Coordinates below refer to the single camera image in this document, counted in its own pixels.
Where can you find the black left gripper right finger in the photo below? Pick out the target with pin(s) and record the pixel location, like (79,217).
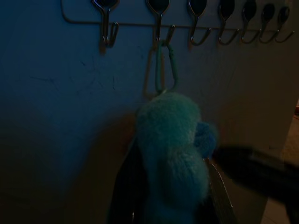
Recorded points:
(261,172)

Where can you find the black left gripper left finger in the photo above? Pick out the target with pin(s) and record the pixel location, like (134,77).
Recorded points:
(130,186)

